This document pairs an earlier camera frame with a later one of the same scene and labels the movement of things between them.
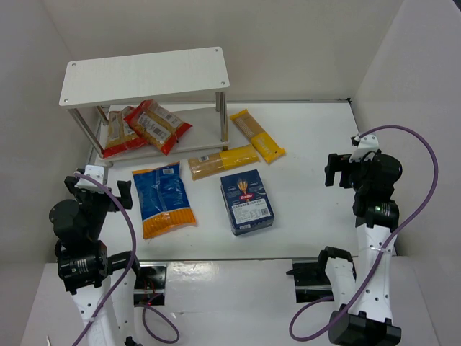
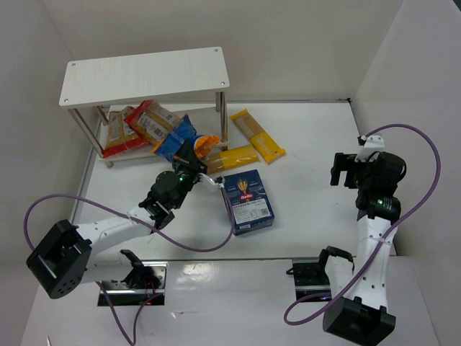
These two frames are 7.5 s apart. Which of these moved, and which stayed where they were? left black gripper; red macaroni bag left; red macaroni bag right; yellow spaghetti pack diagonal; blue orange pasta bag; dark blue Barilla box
Moved: left black gripper; blue orange pasta bag
Stayed: red macaroni bag right; red macaroni bag left; yellow spaghetti pack diagonal; dark blue Barilla box
